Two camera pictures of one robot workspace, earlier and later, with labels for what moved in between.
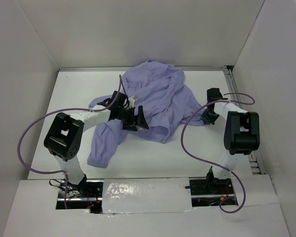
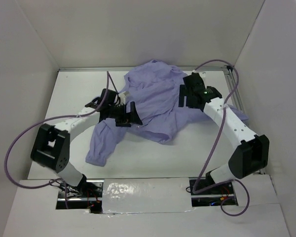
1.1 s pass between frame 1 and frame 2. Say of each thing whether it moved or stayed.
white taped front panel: stayed
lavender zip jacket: stayed
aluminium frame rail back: stayed
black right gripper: moved
